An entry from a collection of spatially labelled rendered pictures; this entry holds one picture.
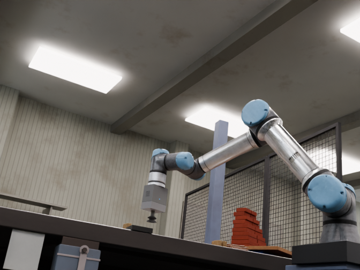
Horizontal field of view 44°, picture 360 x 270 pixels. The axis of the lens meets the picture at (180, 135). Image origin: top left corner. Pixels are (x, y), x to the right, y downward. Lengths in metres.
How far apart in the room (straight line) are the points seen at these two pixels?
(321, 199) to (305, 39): 4.09
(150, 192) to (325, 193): 0.72
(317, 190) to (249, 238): 1.23
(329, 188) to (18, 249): 1.01
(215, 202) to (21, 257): 2.66
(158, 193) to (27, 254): 0.64
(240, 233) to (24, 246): 1.55
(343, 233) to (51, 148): 6.68
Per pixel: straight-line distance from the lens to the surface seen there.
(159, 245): 1.59
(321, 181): 1.56
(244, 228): 2.75
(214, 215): 3.93
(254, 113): 1.74
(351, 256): 1.51
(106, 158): 8.21
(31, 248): 1.51
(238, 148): 1.91
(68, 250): 1.49
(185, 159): 1.85
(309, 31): 5.40
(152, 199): 1.87
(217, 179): 4.01
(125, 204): 8.18
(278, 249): 2.38
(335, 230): 1.67
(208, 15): 5.18
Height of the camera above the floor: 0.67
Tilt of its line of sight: 22 degrees up
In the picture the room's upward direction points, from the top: 7 degrees clockwise
